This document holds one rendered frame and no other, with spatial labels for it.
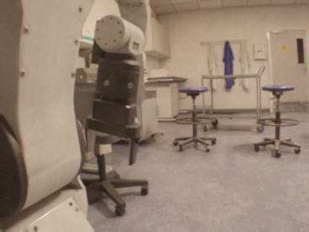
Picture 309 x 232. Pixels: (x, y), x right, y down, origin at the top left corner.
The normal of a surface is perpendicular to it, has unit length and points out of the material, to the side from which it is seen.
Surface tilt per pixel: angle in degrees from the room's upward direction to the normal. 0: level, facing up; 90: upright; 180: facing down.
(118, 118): 90
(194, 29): 90
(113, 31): 90
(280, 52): 90
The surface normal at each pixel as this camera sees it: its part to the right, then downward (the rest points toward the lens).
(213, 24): -0.32, 0.13
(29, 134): 0.94, -0.08
